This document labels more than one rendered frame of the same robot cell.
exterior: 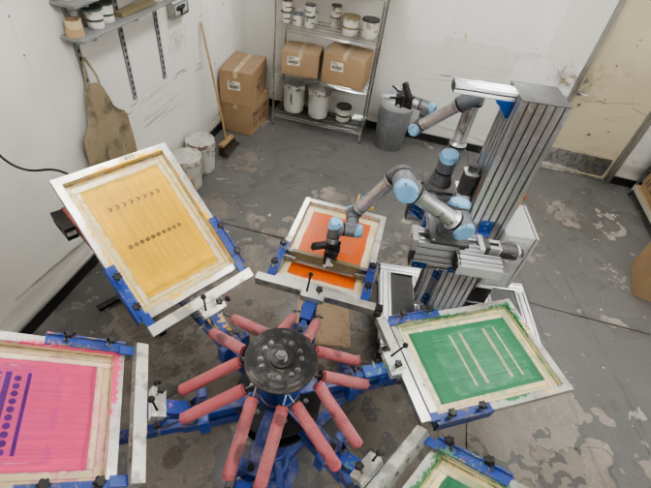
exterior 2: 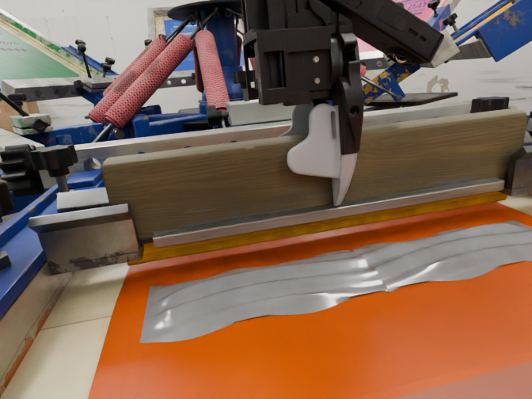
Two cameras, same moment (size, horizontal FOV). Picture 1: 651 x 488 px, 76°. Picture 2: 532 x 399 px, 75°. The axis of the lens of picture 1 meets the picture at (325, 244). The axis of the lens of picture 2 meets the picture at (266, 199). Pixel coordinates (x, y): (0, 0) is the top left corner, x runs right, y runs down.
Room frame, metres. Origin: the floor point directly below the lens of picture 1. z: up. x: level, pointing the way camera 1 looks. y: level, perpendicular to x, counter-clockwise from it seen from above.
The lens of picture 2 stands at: (1.99, -0.18, 1.11)
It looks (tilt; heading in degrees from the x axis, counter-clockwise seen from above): 20 degrees down; 161
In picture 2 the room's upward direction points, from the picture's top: 5 degrees counter-clockwise
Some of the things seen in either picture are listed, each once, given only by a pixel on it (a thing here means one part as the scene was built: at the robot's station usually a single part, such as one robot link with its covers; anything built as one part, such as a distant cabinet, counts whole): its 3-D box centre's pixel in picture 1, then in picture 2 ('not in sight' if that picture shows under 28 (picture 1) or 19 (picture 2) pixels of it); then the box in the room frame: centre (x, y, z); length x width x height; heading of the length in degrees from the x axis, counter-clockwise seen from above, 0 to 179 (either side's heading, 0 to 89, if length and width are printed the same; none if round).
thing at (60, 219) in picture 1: (67, 221); not in sight; (1.68, 1.52, 1.06); 0.24 x 0.12 x 0.09; 52
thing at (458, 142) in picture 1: (465, 124); not in sight; (2.50, -0.76, 1.63); 0.15 x 0.12 x 0.55; 155
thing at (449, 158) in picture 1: (448, 161); not in sight; (2.39, -0.70, 1.42); 0.13 x 0.12 x 0.14; 155
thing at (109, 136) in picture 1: (105, 126); not in sight; (2.73, 1.81, 1.06); 0.53 x 0.07 x 1.05; 172
